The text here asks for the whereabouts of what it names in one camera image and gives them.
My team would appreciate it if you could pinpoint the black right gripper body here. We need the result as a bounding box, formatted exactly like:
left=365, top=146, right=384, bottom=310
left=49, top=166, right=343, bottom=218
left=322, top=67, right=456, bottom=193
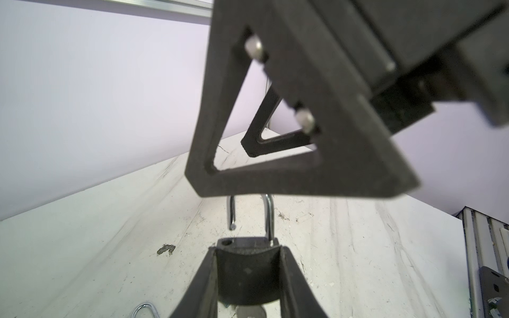
left=311, top=1, right=508, bottom=133

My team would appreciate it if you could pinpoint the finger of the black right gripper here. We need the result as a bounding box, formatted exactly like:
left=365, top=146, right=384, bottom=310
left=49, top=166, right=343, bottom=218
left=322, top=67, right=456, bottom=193
left=241, top=86, right=311, bottom=157
left=185, top=1, right=419, bottom=198

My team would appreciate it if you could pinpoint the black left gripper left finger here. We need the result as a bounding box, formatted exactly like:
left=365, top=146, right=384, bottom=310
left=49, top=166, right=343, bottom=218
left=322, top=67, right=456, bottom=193
left=170, top=247, right=218, bottom=318

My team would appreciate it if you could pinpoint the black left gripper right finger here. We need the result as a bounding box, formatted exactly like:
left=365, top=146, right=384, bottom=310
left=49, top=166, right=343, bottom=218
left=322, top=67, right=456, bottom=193
left=279, top=246, right=327, bottom=318

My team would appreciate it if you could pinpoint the black padlock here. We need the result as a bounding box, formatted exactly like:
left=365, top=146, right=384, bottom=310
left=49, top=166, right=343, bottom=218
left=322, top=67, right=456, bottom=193
left=216, top=194, right=280, bottom=306

